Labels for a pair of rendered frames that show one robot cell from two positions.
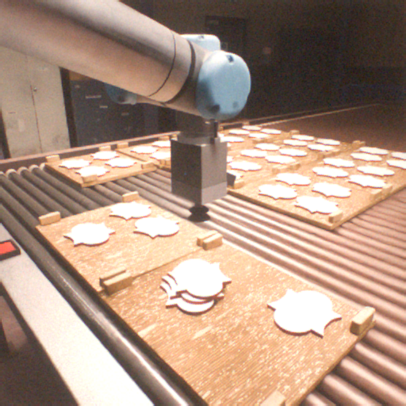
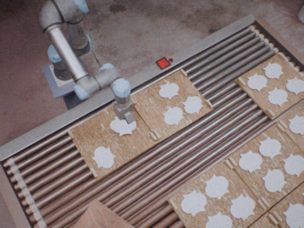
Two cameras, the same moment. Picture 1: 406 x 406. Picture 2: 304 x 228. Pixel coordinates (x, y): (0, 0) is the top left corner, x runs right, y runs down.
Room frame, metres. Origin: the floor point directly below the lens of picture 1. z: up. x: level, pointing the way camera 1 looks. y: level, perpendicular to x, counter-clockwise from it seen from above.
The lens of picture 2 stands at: (0.78, -0.67, 2.52)
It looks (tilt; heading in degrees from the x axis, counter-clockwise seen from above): 63 degrees down; 92
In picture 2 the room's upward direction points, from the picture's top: 7 degrees clockwise
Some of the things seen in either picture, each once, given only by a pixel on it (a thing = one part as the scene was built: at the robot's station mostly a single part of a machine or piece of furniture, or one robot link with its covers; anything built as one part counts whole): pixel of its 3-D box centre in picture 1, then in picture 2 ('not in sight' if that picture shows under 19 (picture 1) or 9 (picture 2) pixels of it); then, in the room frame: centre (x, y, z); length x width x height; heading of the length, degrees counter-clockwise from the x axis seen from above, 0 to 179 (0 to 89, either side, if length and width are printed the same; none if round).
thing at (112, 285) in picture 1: (117, 283); not in sight; (0.61, 0.18, 0.95); 0.06 x 0.02 x 0.03; 132
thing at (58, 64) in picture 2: not in sight; (59, 55); (0.16, 0.37, 1.08); 0.13 x 0.12 x 0.14; 41
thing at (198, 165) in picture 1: (208, 162); (125, 110); (0.63, -0.01, 1.20); 0.12 x 0.09 x 0.16; 133
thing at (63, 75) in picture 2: not in sight; (63, 66); (0.16, 0.36, 0.96); 0.15 x 0.15 x 0.10
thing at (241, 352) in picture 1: (231, 309); (112, 137); (0.56, -0.05, 0.93); 0.41 x 0.35 x 0.02; 42
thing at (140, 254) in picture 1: (124, 235); (170, 103); (0.87, 0.22, 0.93); 0.41 x 0.35 x 0.02; 41
